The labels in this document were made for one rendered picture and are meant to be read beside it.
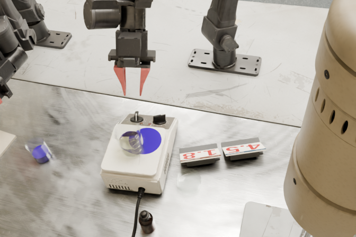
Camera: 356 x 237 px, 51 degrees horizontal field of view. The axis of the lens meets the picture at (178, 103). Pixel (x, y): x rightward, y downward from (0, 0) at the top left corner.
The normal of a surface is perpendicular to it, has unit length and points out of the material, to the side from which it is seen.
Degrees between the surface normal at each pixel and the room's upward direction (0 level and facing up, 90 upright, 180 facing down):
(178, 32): 0
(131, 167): 0
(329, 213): 90
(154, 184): 90
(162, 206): 0
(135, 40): 61
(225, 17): 77
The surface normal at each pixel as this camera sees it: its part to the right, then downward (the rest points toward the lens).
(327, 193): -0.69, 0.59
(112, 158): -0.09, -0.64
